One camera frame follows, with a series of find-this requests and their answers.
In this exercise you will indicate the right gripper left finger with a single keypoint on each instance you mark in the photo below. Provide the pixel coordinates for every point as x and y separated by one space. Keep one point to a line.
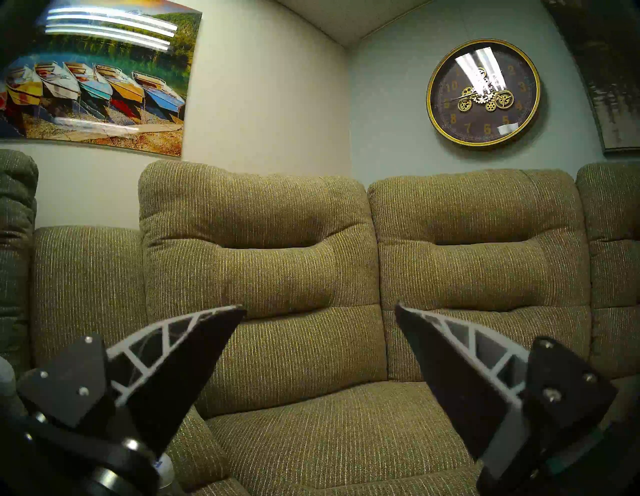
170 380

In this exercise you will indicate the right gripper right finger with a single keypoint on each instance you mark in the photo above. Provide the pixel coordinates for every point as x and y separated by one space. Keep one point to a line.
465 385

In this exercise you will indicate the clear blue-labelled plastic bottle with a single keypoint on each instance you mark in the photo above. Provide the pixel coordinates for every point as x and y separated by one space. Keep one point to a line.
165 472

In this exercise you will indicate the olive green fabric sofa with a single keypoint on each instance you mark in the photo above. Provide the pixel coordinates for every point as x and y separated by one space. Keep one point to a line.
300 260

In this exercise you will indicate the gold-rimmed gear wall clock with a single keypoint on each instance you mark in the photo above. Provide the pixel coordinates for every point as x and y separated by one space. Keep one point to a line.
482 125

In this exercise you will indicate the colourful boats wall painting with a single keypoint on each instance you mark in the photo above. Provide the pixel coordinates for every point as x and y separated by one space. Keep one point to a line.
100 75

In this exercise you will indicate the grey lake wall picture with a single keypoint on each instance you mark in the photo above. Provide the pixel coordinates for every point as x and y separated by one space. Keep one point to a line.
610 75

